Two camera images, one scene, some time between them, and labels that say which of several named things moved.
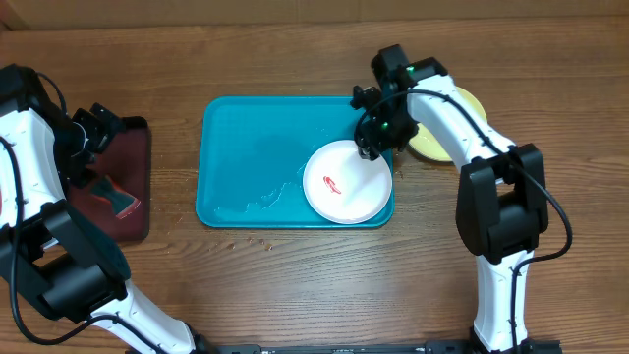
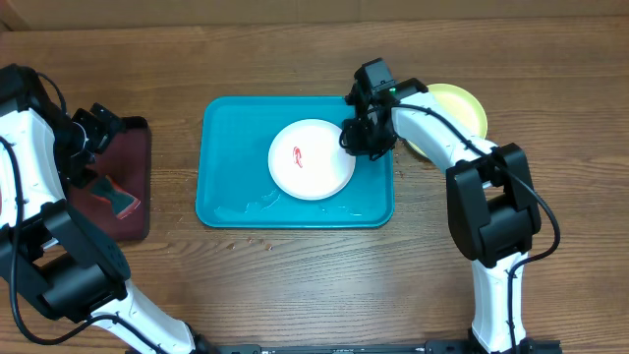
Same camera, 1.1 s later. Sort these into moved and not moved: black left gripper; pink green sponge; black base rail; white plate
Moved: white plate
Not moved: black base rail; pink green sponge; black left gripper
